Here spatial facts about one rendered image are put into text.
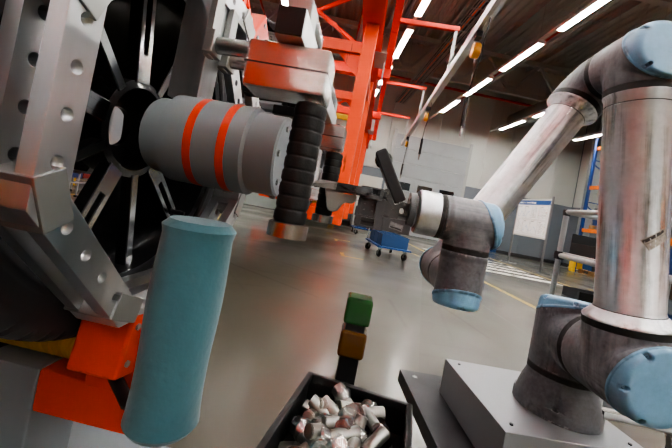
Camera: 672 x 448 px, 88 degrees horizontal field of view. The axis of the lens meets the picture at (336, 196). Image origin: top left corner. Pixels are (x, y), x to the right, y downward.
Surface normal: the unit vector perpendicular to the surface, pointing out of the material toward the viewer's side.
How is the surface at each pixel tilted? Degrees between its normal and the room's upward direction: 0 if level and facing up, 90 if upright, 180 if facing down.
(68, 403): 90
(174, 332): 92
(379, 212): 90
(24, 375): 90
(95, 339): 80
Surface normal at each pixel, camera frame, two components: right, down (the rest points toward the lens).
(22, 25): 0.98, 0.19
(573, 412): -0.18, -0.40
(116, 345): -0.04, -0.20
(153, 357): -0.19, 0.00
